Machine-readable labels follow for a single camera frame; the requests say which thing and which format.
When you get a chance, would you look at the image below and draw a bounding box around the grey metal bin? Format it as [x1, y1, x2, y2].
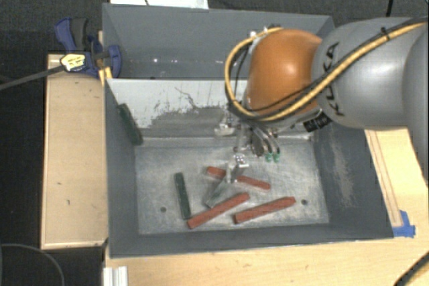
[101, 3, 395, 259]

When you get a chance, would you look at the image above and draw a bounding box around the pale wood flat board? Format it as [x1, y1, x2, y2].
[40, 53, 110, 251]

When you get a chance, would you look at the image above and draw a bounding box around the red-brown flat block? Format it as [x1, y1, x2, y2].
[233, 196, 298, 225]
[186, 192, 251, 230]
[205, 166, 272, 192]

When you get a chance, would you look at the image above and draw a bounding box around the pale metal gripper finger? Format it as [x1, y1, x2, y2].
[232, 157, 251, 185]
[226, 154, 243, 185]

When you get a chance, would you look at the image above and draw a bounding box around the black cylinder on white bracket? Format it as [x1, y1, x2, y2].
[283, 114, 333, 141]

